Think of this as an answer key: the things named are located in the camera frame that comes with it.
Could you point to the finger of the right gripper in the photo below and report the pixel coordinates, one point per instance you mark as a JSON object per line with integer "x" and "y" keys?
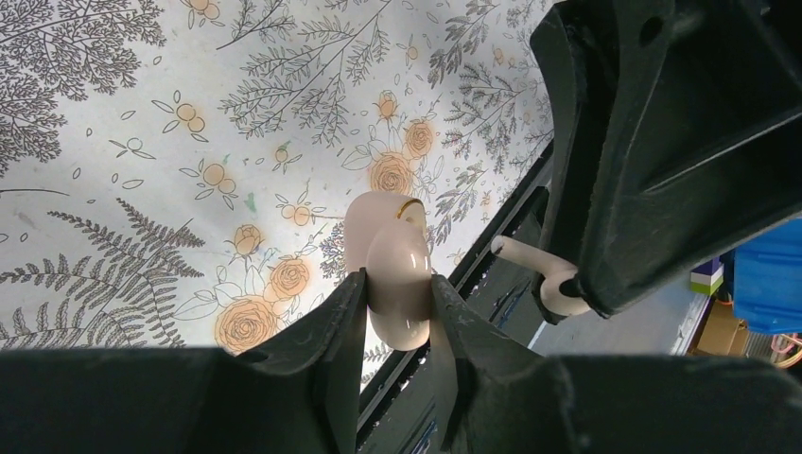
{"x": 703, "y": 146}
{"x": 574, "y": 48}

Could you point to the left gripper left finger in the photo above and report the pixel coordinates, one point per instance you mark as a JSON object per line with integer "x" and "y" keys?
{"x": 295, "y": 393}

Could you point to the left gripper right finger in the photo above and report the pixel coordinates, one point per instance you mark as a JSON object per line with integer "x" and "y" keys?
{"x": 494, "y": 395}

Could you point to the blue plastic box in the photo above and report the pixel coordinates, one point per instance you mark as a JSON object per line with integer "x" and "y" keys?
{"x": 767, "y": 280}

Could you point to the floral patterned table mat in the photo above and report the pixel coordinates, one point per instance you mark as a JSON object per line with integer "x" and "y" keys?
{"x": 177, "y": 173}

